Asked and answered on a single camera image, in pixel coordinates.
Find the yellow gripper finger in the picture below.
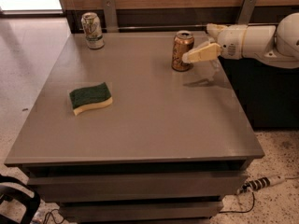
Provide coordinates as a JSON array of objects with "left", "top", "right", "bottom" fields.
[
  {"left": 206, "top": 23, "right": 227, "bottom": 39},
  {"left": 182, "top": 42, "right": 221, "bottom": 63}
]

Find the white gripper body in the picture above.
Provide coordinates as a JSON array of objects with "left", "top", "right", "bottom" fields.
[{"left": 217, "top": 25, "right": 248, "bottom": 60}]

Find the orange soda can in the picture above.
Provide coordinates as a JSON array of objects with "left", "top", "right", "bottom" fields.
[{"left": 171, "top": 30, "right": 194, "bottom": 72}]

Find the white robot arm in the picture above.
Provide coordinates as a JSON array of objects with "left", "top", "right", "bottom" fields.
[{"left": 182, "top": 13, "right": 299, "bottom": 69}]

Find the white green soda can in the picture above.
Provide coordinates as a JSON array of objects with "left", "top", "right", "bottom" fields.
[{"left": 81, "top": 12, "right": 105, "bottom": 49}]

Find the green yellow sponge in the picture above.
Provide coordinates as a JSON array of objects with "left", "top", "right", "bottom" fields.
[{"left": 69, "top": 82, "right": 113, "bottom": 116}]

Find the grey drawer cabinet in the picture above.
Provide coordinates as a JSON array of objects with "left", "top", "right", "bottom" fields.
[{"left": 6, "top": 33, "right": 263, "bottom": 224}]

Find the upper grey drawer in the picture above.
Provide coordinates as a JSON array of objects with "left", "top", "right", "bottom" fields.
[{"left": 29, "top": 171, "right": 247, "bottom": 203}]

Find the grey drawer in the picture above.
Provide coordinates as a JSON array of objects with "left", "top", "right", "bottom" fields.
[
  {"left": 60, "top": 202, "right": 223, "bottom": 223},
  {"left": 29, "top": 171, "right": 247, "bottom": 203}
]

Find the white power strip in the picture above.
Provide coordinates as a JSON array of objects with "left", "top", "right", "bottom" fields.
[{"left": 236, "top": 175, "right": 285, "bottom": 194}]

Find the lower grey drawer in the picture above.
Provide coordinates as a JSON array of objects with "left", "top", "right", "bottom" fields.
[{"left": 60, "top": 202, "right": 223, "bottom": 223}]

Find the black chair part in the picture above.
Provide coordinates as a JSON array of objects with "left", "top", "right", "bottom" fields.
[{"left": 0, "top": 175, "right": 40, "bottom": 224}]

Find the metal rail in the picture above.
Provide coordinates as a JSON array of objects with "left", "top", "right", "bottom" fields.
[{"left": 78, "top": 22, "right": 279, "bottom": 32}]

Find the right metal bracket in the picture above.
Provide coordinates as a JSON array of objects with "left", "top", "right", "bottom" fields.
[{"left": 236, "top": 0, "right": 257, "bottom": 25}]

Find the metal bracket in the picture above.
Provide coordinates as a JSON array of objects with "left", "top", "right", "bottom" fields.
[
  {"left": 102, "top": 0, "right": 119, "bottom": 33},
  {"left": 236, "top": 0, "right": 257, "bottom": 25}
]

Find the left metal bracket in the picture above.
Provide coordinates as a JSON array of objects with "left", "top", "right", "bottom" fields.
[{"left": 102, "top": 0, "right": 119, "bottom": 33}]

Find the black power cable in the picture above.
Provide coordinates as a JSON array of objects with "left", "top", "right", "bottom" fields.
[{"left": 219, "top": 191, "right": 256, "bottom": 215}]

